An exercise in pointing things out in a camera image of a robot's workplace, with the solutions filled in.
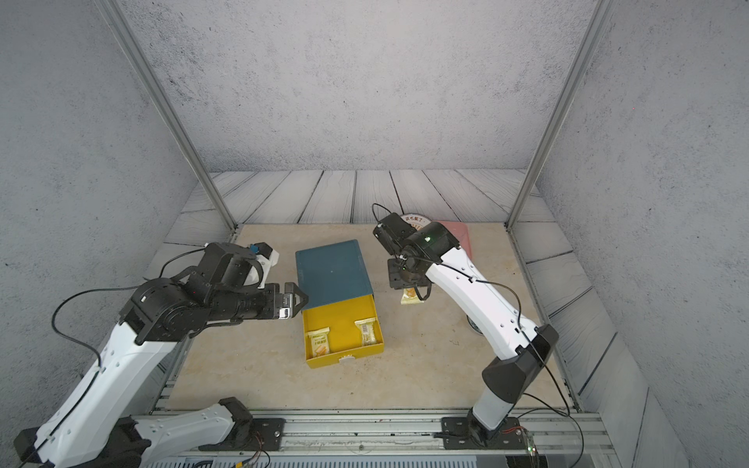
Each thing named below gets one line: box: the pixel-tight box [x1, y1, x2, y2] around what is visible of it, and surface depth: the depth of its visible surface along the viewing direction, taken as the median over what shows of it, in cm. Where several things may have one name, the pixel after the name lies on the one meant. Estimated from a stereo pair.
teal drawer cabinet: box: [295, 239, 374, 311], surface depth 82 cm
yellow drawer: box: [301, 294, 385, 370], surface depth 77 cm
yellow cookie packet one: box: [307, 326, 330, 357], surface depth 74 cm
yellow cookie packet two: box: [399, 287, 425, 306], surface depth 71 cm
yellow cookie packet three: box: [354, 317, 377, 347], surface depth 76 cm
